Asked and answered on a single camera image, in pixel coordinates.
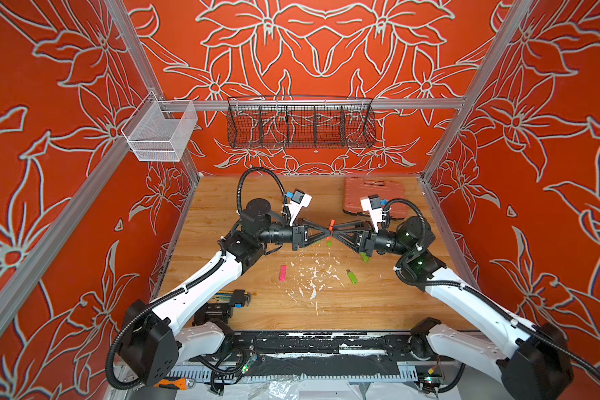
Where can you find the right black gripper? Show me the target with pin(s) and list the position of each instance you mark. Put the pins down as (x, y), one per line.
(367, 241)

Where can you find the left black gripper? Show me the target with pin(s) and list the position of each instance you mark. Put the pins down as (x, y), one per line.
(299, 235)

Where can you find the red usb drive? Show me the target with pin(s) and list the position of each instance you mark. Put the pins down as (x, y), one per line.
(330, 229)

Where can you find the pink usb drive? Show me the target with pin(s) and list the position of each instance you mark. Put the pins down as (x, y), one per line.
(283, 273)

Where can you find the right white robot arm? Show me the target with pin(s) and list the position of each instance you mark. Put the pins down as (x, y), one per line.
(530, 361)

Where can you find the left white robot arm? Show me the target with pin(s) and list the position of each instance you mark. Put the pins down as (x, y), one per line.
(155, 336)

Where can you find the green usb drive front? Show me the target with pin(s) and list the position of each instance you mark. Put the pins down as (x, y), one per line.
(352, 277)

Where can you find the red plastic tool case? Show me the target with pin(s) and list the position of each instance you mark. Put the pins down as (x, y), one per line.
(356, 188)

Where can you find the hex key set holder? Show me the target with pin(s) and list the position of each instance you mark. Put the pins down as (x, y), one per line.
(236, 298)

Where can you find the black bit holder block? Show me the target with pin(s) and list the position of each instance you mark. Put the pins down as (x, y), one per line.
(213, 312)

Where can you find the clear plastic bin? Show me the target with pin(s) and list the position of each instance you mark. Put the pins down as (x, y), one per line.
(160, 130)

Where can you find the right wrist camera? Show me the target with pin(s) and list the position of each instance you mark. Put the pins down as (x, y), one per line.
(373, 206)

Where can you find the black wire basket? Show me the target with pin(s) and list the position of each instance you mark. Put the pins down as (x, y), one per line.
(280, 122)

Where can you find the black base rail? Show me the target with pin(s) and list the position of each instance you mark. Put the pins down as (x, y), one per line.
(355, 356)

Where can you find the orange handled wrench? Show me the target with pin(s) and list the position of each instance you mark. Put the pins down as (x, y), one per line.
(176, 383)

